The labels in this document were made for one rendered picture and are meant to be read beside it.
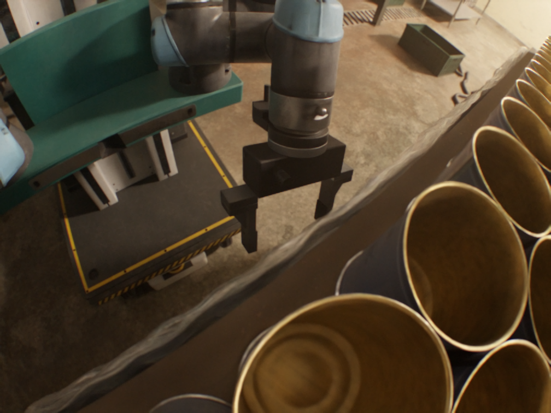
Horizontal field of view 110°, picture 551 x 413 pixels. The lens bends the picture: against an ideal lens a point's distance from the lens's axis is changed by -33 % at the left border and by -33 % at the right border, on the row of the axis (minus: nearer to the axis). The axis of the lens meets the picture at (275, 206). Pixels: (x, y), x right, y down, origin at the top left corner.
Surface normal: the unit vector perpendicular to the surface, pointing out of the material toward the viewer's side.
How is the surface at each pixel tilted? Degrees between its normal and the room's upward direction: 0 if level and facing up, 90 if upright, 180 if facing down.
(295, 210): 0
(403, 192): 3
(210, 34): 55
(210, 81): 73
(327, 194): 82
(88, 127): 0
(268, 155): 25
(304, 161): 67
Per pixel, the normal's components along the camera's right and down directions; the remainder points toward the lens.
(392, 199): 0.08, -0.49
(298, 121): -0.10, 0.60
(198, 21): 0.37, 0.62
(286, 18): -0.67, 0.38
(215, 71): 0.69, 0.51
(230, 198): 0.05, -0.80
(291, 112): -0.38, 0.54
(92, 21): 0.55, 0.77
